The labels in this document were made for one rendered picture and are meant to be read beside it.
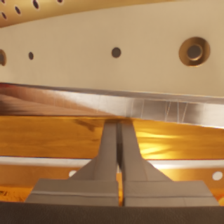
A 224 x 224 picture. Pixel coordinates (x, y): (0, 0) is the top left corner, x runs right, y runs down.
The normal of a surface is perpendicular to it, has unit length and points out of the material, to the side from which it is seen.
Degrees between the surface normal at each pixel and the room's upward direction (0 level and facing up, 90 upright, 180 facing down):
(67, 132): 90
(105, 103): 90
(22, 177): 91
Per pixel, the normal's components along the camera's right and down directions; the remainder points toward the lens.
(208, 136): -0.03, 0.30
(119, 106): -0.36, 0.28
